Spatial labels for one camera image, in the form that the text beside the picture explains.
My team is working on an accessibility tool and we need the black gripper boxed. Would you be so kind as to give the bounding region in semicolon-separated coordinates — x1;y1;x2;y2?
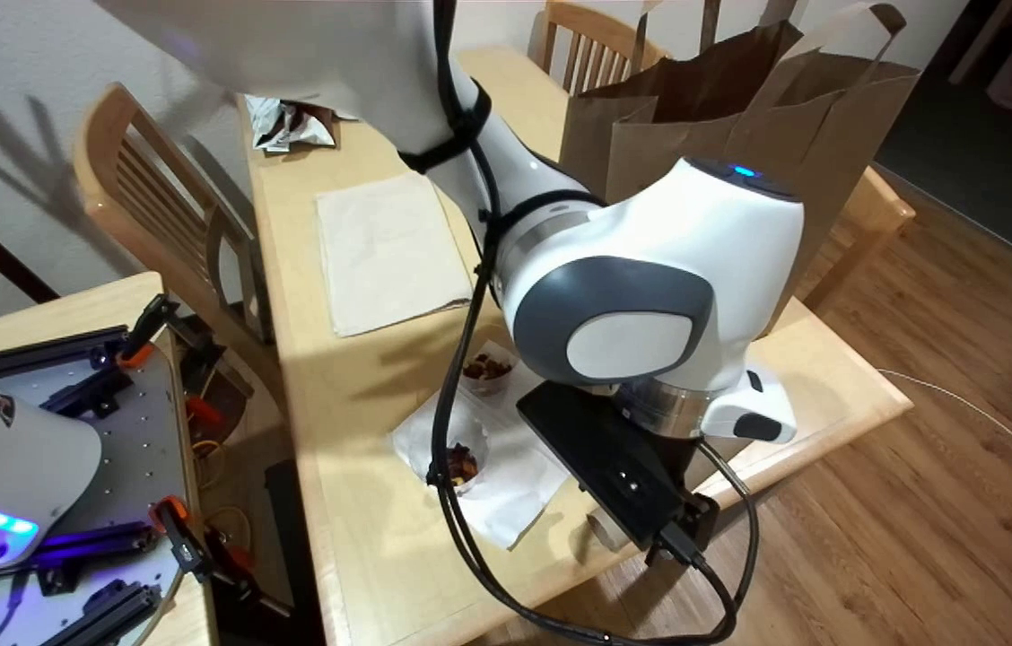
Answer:
515;382;723;561

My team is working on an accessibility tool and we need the chocolate muffin in clear cup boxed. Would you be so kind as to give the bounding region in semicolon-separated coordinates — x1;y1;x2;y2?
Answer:
442;442;485;487
460;352;519;396

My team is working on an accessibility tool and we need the beige paper napkin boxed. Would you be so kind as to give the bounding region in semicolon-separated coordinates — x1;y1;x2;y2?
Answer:
312;173;476;342

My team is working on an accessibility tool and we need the brown paper shopping bag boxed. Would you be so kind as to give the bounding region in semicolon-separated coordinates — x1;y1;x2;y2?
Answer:
557;0;922;310

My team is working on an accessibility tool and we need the orange black clamp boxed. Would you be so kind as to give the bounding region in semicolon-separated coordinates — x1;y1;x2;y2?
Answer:
147;491;249;591
106;291;223;382

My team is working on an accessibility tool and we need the small white object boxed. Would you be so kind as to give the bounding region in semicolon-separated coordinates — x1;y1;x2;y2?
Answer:
243;95;363;163

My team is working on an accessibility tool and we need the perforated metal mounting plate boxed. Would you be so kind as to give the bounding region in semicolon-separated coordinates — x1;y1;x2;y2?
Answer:
0;326;197;646

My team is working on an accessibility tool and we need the black velcro strap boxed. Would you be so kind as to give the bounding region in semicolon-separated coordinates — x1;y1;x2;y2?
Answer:
396;85;494;173

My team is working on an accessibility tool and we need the black mounting bracket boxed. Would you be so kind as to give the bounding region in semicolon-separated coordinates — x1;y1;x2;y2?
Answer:
31;517;166;598
36;359;136;425
43;579;166;646

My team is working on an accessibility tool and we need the black metal rail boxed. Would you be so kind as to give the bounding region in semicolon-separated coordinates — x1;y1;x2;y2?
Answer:
0;322;126;382

